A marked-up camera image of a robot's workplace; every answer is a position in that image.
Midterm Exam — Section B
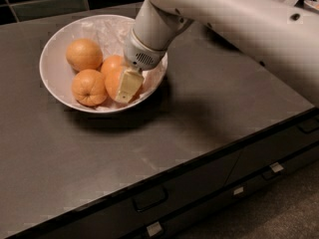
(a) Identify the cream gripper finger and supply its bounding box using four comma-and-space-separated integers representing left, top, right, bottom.
116, 68, 145, 104

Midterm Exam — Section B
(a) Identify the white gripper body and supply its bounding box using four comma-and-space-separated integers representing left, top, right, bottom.
124, 30, 165, 71

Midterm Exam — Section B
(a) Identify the orange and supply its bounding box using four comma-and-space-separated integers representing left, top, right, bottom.
105, 67, 127, 102
71, 69, 108, 107
101, 55, 125, 77
66, 38, 103, 72

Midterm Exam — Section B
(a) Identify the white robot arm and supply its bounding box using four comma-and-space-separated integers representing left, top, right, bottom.
124, 0, 319, 106

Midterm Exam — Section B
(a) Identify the white paper in orange bowl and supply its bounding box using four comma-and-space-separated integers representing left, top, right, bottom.
79, 17, 166, 112

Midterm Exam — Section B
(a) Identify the large white bowl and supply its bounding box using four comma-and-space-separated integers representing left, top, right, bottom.
39, 14, 168, 115

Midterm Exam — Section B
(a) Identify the left dark drawer front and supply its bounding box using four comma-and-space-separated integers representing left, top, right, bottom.
16, 149, 240, 239

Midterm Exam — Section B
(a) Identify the dark drawer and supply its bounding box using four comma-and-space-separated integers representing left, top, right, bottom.
227, 110, 319, 184
16, 149, 240, 239
125, 146, 318, 239

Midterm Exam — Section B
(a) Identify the lower dark drawer front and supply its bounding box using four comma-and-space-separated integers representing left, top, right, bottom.
125, 146, 318, 239

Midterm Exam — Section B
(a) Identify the right dark drawer front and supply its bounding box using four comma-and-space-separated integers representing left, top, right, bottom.
227, 110, 319, 184

